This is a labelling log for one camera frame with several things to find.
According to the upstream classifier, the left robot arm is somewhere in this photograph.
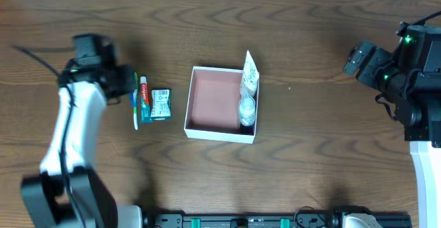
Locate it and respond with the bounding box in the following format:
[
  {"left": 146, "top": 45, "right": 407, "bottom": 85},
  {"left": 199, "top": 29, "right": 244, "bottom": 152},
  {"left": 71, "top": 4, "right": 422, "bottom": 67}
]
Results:
[{"left": 21, "top": 33, "right": 143, "bottom": 228}]

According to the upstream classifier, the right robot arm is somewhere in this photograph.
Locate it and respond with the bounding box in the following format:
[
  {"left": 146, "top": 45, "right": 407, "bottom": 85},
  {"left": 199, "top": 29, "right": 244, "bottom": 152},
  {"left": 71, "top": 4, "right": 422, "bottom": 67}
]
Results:
[{"left": 343, "top": 19, "right": 440, "bottom": 227}]

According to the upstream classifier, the green and white soap packet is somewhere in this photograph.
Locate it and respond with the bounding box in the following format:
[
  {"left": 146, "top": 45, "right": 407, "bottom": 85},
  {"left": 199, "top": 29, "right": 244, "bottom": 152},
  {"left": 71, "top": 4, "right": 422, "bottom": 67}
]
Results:
[{"left": 151, "top": 89, "right": 172, "bottom": 120}]

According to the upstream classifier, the blue disposable razor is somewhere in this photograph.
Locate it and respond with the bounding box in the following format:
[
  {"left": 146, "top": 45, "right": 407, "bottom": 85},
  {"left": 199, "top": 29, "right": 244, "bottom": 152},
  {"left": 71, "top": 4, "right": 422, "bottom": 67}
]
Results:
[{"left": 130, "top": 90, "right": 136, "bottom": 108}]

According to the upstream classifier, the white box with pink interior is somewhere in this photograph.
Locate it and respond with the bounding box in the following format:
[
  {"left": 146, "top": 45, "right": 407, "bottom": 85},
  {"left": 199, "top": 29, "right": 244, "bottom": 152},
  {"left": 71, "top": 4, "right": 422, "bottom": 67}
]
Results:
[{"left": 184, "top": 66, "right": 257, "bottom": 144}]

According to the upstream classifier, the green and white toothbrush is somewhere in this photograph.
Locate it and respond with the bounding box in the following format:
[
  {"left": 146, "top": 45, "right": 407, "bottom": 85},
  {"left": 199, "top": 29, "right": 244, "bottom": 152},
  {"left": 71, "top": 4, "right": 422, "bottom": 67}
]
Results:
[{"left": 132, "top": 72, "right": 139, "bottom": 130}]

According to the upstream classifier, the black mounting rail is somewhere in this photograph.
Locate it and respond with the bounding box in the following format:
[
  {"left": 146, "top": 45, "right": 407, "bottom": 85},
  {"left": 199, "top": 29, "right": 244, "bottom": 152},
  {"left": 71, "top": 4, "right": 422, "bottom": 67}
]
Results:
[{"left": 143, "top": 205, "right": 413, "bottom": 228}]

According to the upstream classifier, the red and teal toothpaste tube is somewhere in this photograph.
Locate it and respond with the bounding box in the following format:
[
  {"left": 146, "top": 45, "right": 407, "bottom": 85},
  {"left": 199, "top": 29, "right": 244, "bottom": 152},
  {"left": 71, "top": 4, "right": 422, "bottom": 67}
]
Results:
[{"left": 140, "top": 76, "right": 153, "bottom": 123}]

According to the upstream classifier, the white floral lotion tube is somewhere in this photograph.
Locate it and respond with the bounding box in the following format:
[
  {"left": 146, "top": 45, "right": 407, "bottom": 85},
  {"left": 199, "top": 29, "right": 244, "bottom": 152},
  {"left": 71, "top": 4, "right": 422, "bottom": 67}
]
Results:
[{"left": 240, "top": 50, "right": 260, "bottom": 97}]

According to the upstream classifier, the clear pump soap bottle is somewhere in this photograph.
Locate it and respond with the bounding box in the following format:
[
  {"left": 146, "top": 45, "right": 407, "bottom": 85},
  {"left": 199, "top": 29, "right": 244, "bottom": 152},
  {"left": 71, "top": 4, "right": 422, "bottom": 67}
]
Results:
[{"left": 238, "top": 88, "right": 256, "bottom": 135}]

